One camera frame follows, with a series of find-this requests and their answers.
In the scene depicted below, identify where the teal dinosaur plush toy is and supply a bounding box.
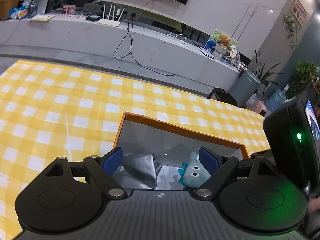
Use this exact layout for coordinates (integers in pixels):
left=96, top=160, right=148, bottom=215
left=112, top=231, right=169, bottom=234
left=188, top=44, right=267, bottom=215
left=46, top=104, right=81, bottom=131
left=178, top=152, right=211, bottom=189

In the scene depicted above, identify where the blue water jug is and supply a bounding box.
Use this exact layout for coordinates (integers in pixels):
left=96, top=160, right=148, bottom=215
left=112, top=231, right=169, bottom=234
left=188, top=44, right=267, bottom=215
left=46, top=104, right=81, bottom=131
left=266, top=89, right=286, bottom=112

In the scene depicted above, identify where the pink space heater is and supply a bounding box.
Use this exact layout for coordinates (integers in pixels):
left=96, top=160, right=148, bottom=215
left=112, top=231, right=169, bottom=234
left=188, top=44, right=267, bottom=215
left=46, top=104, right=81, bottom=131
left=251, top=101, right=267, bottom=116

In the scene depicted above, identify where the orange storage box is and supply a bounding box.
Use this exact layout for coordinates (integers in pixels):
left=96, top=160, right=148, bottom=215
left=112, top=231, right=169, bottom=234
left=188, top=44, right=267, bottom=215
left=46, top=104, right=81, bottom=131
left=114, top=112, right=249, bottom=190

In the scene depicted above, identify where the tall green potted plant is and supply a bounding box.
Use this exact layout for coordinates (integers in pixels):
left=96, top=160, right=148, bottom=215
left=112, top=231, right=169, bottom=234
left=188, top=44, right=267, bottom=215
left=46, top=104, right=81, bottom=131
left=247, top=50, right=282, bottom=95

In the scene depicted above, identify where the grey lidded trash bin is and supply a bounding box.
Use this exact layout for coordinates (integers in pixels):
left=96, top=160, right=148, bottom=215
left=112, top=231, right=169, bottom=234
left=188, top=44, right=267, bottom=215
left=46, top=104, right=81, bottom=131
left=229, top=70, right=261, bottom=107

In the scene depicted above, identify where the black round waste basket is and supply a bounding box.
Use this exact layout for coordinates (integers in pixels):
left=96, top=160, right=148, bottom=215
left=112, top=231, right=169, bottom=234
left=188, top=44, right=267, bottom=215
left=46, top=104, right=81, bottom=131
left=207, top=88, right=238, bottom=107

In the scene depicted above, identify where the yellow checkered tablecloth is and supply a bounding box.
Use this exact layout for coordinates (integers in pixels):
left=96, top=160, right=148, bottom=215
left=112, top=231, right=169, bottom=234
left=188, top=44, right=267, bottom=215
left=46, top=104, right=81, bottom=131
left=1, top=60, right=269, bottom=239

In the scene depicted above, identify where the white round hand fan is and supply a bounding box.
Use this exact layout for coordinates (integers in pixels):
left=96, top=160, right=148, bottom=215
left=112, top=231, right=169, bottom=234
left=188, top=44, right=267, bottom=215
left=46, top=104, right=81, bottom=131
left=229, top=44, right=237, bottom=59

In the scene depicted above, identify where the brown teddy bear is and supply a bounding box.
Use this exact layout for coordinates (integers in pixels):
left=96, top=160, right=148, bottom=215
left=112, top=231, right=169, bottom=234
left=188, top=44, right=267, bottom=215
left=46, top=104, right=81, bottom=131
left=217, top=34, right=231, bottom=50

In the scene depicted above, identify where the white TV cabinet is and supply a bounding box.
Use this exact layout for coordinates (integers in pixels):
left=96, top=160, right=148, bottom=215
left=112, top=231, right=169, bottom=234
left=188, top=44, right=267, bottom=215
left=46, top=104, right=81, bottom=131
left=1, top=15, right=239, bottom=95

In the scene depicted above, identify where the white wifi router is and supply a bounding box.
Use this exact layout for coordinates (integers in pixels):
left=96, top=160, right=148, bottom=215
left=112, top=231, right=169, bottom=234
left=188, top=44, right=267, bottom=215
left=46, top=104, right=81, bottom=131
left=97, top=4, right=125, bottom=27

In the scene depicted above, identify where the golden vase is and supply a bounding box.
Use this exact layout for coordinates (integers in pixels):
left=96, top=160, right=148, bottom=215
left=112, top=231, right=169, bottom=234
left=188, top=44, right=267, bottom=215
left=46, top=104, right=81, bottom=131
left=0, top=0, right=20, bottom=20

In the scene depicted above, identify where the framed wall picture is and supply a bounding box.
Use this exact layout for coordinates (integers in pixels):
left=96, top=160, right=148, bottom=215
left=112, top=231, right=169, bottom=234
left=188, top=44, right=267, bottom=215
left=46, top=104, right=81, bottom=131
left=291, top=0, right=308, bottom=25

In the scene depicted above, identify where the white charging cable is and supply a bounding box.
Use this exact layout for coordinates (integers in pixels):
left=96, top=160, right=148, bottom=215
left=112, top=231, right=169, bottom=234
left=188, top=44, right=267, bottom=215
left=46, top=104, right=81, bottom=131
left=166, top=33, right=187, bottom=45

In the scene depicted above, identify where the black power cable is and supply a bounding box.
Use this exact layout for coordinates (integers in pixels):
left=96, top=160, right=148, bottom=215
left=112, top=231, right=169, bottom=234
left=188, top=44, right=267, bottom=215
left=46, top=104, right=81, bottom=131
left=113, top=17, right=175, bottom=77

